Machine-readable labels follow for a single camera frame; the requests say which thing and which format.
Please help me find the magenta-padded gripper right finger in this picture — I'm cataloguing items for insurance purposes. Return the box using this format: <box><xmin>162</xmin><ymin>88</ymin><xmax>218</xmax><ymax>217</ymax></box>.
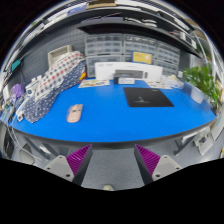
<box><xmin>134</xmin><ymin>143</ymin><xmax>184</xmax><ymax>186</ymax></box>

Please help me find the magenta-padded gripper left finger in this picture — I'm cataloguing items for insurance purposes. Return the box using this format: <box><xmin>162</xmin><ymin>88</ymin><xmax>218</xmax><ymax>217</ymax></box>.
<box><xmin>43</xmin><ymin>143</ymin><xmax>94</xmax><ymax>187</ymax></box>

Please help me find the pink translucent computer mouse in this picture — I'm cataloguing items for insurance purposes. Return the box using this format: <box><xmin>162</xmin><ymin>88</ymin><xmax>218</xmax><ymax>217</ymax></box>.
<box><xmin>66</xmin><ymin>103</ymin><xmax>84</xmax><ymax>124</ymax></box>

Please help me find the black mouse pad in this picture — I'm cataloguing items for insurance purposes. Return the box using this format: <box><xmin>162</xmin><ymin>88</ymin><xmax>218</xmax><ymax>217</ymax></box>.
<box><xmin>123</xmin><ymin>86</ymin><xmax>175</xmax><ymax>108</ymax></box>

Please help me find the navy polka dot cloth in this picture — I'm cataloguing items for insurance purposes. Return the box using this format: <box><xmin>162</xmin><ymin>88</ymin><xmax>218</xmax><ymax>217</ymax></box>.
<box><xmin>23</xmin><ymin>61</ymin><xmax>87</xmax><ymax>124</ymax></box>

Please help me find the large colourful sticker sheet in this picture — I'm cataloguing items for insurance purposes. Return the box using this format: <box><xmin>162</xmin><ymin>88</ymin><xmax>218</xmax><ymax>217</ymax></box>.
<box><xmin>145</xmin><ymin>80</ymin><xmax>173</xmax><ymax>90</ymax></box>

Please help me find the small colourful sticker sheet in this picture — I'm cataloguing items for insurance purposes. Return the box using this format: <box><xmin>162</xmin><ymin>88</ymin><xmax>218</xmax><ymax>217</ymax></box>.
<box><xmin>78</xmin><ymin>78</ymin><xmax>111</xmax><ymax>89</ymax></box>

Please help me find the white tissue box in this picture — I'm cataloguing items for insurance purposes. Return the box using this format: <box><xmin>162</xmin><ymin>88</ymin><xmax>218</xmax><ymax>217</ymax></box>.
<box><xmin>161</xmin><ymin>74</ymin><xmax>185</xmax><ymax>90</ymax></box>

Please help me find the small black blue box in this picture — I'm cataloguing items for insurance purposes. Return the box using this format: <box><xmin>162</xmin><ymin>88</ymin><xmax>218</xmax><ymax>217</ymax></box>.
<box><xmin>113</xmin><ymin>75</ymin><xmax>136</xmax><ymax>85</ymax></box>

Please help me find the red blue checked cloth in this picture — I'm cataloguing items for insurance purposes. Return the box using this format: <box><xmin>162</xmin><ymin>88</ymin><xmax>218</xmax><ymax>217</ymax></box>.
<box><xmin>34</xmin><ymin>50</ymin><xmax>85</xmax><ymax>101</ymax></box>

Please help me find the purple bag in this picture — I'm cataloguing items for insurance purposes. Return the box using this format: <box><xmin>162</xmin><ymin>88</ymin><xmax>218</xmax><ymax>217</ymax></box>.
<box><xmin>10</xmin><ymin>83</ymin><xmax>26</xmax><ymax>101</ymax></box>

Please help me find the white keyboard packaging box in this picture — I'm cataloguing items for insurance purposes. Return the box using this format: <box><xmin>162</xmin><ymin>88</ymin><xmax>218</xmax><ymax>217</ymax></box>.
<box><xmin>94</xmin><ymin>61</ymin><xmax>164</xmax><ymax>83</ymax></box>

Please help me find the potted green plant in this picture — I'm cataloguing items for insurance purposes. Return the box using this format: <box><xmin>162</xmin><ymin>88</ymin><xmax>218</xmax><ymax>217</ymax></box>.
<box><xmin>182</xmin><ymin>64</ymin><xmax>221</xmax><ymax>108</ymax></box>

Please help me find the yellow card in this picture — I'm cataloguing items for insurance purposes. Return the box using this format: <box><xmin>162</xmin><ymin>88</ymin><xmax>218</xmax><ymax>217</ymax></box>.
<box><xmin>132</xmin><ymin>51</ymin><xmax>153</xmax><ymax>65</ymax></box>

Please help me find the white woven basket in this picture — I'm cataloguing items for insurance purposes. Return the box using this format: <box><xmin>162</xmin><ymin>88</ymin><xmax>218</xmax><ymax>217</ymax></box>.
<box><xmin>47</xmin><ymin>44</ymin><xmax>73</xmax><ymax>68</ymax></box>

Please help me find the dark wall shelf unit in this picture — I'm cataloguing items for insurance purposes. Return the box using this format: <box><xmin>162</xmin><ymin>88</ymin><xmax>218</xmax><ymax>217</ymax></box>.
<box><xmin>19</xmin><ymin>0</ymin><xmax>214</xmax><ymax>58</ymax></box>

